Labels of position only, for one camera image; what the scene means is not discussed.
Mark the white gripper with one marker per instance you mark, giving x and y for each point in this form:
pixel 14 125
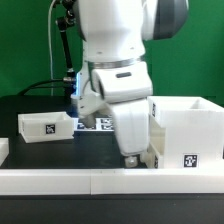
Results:
pixel 131 126

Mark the white front drawer tray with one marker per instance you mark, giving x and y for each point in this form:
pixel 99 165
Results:
pixel 152 158

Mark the white drawer tray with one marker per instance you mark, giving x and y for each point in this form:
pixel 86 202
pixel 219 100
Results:
pixel 42 127
pixel 152 158

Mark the white drawer cabinet box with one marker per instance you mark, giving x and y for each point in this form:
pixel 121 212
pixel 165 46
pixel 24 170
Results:
pixel 187 131

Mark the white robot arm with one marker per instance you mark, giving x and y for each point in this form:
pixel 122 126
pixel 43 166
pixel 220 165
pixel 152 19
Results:
pixel 113 33

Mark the printed marker sheet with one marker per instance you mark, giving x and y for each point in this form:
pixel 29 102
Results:
pixel 103 124

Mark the white left barrier block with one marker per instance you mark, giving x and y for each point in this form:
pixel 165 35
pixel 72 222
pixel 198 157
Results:
pixel 4 150

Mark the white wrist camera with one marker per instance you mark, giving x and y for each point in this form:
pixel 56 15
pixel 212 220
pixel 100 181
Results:
pixel 122 84

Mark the white front barrier rail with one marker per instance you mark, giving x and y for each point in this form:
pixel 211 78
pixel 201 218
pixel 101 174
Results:
pixel 112 181

